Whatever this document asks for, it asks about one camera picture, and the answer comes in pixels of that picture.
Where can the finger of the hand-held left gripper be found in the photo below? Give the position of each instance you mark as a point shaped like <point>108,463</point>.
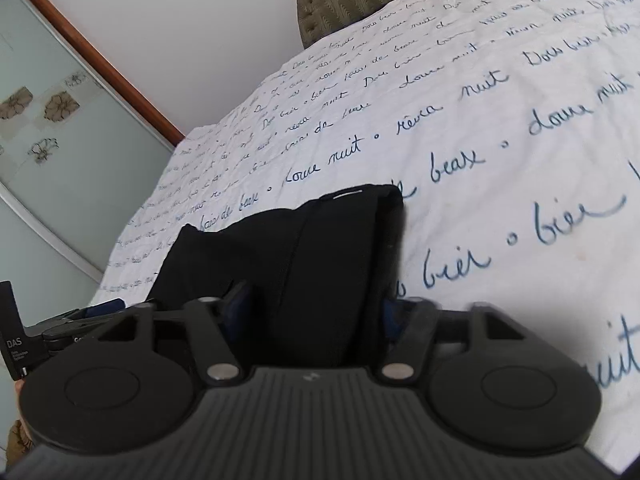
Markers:
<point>102,306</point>

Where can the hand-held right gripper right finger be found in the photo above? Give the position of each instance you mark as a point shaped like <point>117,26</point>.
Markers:
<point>391,316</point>

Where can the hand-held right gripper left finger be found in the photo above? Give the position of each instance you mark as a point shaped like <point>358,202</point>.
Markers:
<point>236,307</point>

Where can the black pants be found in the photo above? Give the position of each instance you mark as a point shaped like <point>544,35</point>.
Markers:
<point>300,260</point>

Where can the frosted flower-print wardrobe door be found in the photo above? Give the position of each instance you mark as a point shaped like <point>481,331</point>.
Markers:
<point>60,160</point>

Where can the white script-printed bedsheet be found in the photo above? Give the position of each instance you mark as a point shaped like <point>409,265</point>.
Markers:
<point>490,125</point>

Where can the brown wooden wardrobe frame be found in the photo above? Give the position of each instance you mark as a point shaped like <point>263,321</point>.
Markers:
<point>105,52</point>

